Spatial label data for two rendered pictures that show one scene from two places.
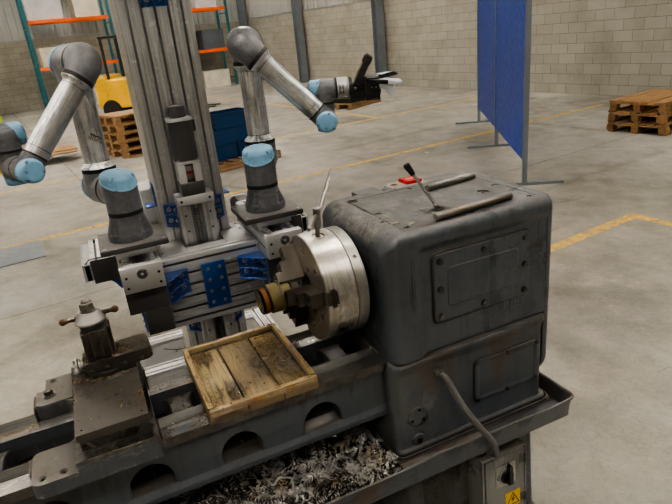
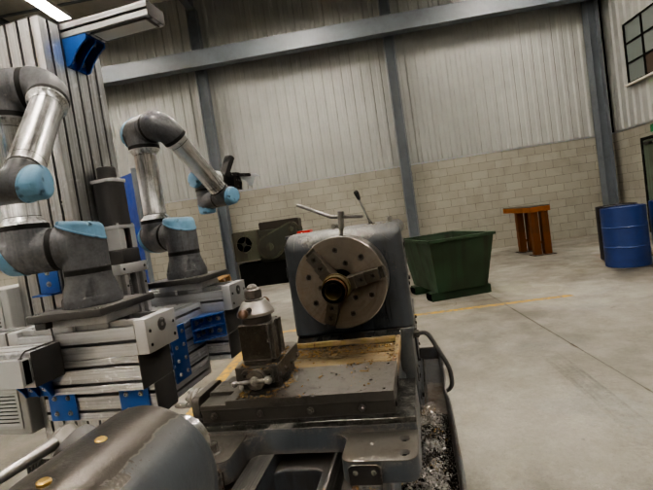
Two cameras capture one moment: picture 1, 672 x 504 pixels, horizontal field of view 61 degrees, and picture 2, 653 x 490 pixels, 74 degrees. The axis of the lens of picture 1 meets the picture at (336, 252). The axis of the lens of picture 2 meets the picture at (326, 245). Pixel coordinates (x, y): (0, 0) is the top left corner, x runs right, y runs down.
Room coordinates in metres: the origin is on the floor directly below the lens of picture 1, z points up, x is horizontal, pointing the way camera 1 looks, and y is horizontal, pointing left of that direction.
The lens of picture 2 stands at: (0.69, 1.32, 1.29)
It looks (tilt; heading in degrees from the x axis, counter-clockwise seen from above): 3 degrees down; 305
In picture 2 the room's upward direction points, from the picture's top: 8 degrees counter-clockwise
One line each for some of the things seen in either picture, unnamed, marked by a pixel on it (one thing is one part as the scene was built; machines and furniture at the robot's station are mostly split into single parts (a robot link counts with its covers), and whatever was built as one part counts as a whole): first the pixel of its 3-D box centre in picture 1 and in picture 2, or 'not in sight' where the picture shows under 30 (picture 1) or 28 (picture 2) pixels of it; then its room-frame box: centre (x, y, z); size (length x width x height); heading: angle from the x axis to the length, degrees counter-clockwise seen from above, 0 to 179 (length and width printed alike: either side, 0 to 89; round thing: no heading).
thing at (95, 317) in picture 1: (89, 315); (255, 307); (1.35, 0.66, 1.13); 0.08 x 0.08 x 0.03
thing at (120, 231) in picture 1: (128, 222); (90, 285); (1.91, 0.71, 1.21); 0.15 x 0.15 x 0.10
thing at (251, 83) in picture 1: (254, 102); (151, 185); (2.23, 0.25, 1.54); 0.15 x 0.12 x 0.55; 0
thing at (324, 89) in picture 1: (322, 90); (202, 179); (2.23, -0.01, 1.56); 0.11 x 0.08 x 0.09; 90
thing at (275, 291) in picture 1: (274, 297); (335, 288); (1.46, 0.19, 1.08); 0.09 x 0.09 x 0.09; 23
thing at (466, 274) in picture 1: (434, 255); (354, 270); (1.69, -0.32, 1.06); 0.59 x 0.48 x 0.39; 113
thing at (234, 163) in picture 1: (230, 137); not in sight; (8.64, 1.40, 0.39); 1.20 x 0.80 x 0.79; 128
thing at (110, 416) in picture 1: (107, 387); (295, 392); (1.29, 0.64, 0.95); 0.43 x 0.17 x 0.05; 23
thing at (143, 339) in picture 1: (112, 358); (269, 367); (1.36, 0.64, 0.99); 0.20 x 0.10 x 0.05; 113
